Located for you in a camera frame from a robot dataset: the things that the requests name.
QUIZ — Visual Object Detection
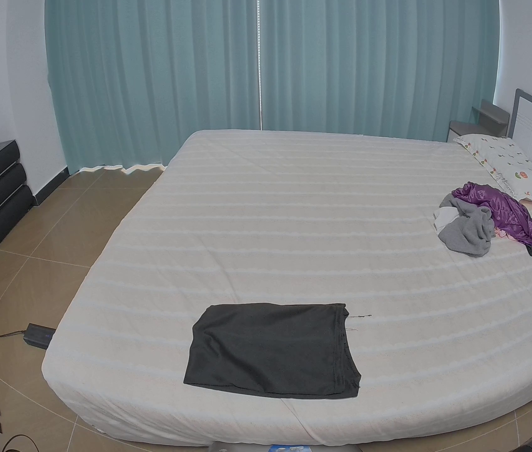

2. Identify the bed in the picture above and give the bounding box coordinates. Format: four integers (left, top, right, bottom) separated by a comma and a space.
41, 89, 532, 446

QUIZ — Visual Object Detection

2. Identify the black power adapter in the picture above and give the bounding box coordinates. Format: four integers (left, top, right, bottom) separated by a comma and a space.
23, 323, 56, 348

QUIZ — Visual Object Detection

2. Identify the grey garment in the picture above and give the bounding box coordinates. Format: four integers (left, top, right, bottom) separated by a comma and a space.
438, 193, 497, 258

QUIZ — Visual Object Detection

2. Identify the purple satin garment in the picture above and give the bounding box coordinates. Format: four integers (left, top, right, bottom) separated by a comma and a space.
451, 182, 532, 261

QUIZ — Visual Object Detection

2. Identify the white garment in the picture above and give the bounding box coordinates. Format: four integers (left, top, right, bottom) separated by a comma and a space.
433, 207, 457, 233

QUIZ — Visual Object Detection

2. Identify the white printed pillow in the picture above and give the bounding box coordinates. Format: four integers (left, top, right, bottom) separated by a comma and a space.
453, 133, 532, 204

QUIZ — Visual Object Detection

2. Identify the grey bedside table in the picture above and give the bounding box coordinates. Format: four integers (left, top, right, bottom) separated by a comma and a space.
449, 99, 510, 142

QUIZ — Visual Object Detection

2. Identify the blue-green curtain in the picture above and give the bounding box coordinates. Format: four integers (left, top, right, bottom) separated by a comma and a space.
259, 0, 501, 137
46, 0, 261, 175

